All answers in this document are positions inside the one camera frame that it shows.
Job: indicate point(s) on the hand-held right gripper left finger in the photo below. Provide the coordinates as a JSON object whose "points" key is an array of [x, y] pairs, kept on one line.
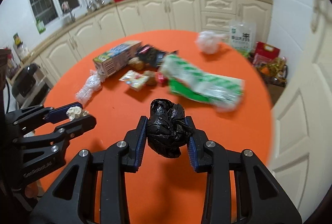
{"points": [[140, 146]]}

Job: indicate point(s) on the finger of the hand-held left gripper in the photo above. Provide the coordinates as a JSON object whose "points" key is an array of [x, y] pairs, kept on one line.
{"points": [[83, 124], [59, 112]]}

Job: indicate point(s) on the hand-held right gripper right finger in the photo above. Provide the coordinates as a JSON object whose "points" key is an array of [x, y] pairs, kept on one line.
{"points": [[192, 155]]}

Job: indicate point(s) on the white tissue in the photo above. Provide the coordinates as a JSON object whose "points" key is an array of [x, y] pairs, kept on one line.
{"points": [[74, 112]]}

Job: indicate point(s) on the black plastic bag ball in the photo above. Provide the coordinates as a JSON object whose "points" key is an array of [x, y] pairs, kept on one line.
{"points": [[166, 125]]}

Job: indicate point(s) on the round orange table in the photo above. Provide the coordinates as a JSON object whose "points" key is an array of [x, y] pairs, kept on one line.
{"points": [[129, 110]]}

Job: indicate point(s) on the crumpled clear plastic wrap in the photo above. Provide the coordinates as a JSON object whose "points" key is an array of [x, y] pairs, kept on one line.
{"points": [[89, 86]]}

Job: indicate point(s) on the black rice cooker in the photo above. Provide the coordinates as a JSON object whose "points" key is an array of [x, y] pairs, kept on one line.
{"points": [[28, 81]]}

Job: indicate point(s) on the small yellow snack packet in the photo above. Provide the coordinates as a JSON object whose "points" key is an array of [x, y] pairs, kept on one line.
{"points": [[133, 80]]}

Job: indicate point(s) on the brown lumpy scrap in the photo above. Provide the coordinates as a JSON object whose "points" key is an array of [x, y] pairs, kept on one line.
{"points": [[137, 64], [150, 78]]}

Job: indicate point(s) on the clear plastic jar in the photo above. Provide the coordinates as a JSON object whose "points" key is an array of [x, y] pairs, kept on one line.
{"points": [[22, 51]]}

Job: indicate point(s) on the green white plastic bag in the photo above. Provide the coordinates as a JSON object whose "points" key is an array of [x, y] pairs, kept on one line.
{"points": [[207, 84]]}

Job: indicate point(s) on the green drink carton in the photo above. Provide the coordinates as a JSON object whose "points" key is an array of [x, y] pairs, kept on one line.
{"points": [[116, 58]]}

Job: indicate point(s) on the black snack wrapper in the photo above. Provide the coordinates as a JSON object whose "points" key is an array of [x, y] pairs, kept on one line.
{"points": [[151, 55]]}

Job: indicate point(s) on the metal faucet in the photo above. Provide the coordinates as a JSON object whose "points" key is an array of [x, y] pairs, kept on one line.
{"points": [[69, 12]]}

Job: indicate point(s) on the cardboard box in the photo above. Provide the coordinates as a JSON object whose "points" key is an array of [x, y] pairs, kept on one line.
{"points": [[275, 89]]}

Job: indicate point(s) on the white plastic bag ball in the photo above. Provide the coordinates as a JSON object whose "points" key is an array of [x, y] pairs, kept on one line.
{"points": [[207, 43]]}

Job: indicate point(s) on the white door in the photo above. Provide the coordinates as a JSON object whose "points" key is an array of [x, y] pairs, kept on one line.
{"points": [[298, 110]]}

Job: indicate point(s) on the red gift bag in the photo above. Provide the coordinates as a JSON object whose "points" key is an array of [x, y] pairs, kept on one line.
{"points": [[267, 53]]}

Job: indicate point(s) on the clear white rice bag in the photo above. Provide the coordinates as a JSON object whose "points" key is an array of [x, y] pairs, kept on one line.
{"points": [[242, 37]]}

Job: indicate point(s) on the cream base cabinet row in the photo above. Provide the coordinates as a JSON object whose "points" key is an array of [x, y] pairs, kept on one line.
{"points": [[181, 14]]}

